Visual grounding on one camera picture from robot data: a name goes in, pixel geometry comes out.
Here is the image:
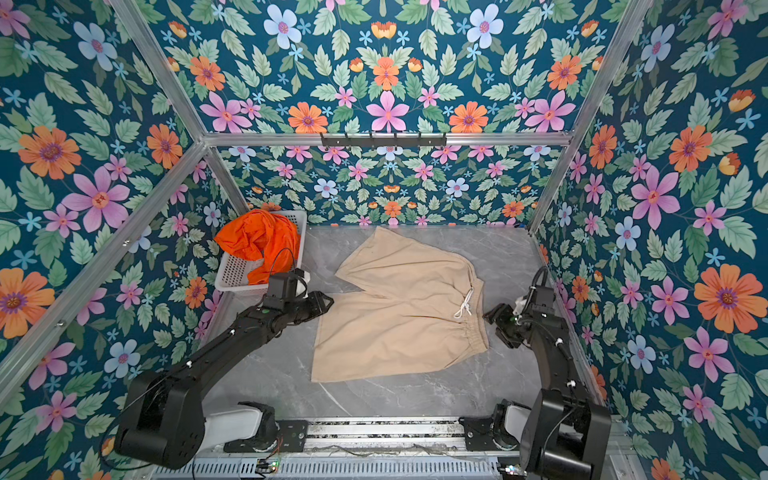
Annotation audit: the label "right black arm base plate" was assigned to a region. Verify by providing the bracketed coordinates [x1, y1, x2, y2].
[459, 417, 519, 451]

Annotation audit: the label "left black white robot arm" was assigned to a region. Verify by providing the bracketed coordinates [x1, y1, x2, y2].
[115, 291, 334, 469]

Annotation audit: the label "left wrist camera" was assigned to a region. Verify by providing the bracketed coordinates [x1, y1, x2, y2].
[265, 269, 310, 301]

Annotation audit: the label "orange shorts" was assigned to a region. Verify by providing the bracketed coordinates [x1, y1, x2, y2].
[215, 210, 301, 285]

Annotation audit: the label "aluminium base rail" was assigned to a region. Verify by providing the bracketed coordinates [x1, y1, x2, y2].
[140, 415, 634, 458]

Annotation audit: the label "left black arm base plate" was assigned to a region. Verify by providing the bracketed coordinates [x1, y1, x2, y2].
[223, 419, 309, 453]

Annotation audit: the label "white vented cable duct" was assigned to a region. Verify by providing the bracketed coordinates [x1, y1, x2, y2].
[152, 457, 501, 479]

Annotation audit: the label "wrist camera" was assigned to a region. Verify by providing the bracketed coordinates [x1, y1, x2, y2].
[265, 269, 310, 301]
[513, 266, 556, 317]

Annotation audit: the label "beige drawstring shorts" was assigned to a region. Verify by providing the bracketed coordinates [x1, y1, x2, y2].
[311, 228, 489, 383]

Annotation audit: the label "black hook rail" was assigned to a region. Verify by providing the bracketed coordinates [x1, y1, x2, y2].
[320, 133, 448, 148]

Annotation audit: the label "white perforated plastic basket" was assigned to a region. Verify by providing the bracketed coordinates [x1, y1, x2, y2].
[215, 210, 307, 294]

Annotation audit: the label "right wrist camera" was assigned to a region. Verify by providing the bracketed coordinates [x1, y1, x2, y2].
[513, 266, 556, 317]

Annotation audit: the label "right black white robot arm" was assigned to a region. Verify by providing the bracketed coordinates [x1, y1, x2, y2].
[483, 303, 611, 479]

